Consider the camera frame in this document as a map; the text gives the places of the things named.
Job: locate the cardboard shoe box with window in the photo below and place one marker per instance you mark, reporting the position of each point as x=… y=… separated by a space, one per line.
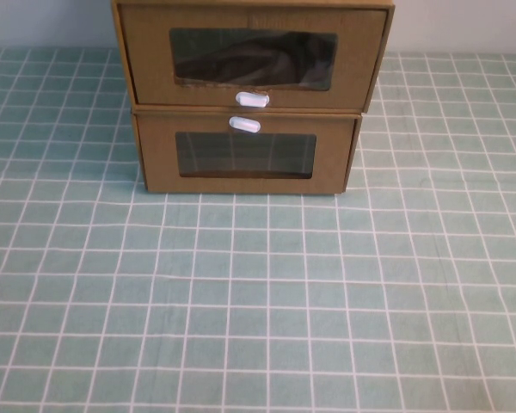
x=155 y=163

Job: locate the cardboard shoe box shell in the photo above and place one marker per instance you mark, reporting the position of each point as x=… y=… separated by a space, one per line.
x=249 y=2

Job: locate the cardboard drawer with window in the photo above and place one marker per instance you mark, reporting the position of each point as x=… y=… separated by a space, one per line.
x=146 y=64

